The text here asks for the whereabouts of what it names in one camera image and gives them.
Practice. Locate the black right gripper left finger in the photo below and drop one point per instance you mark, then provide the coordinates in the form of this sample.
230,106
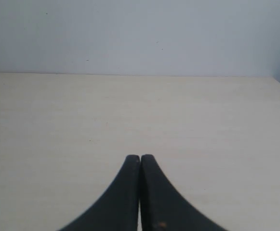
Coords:
117,207

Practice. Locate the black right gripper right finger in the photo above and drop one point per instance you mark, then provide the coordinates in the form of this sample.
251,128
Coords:
162,207

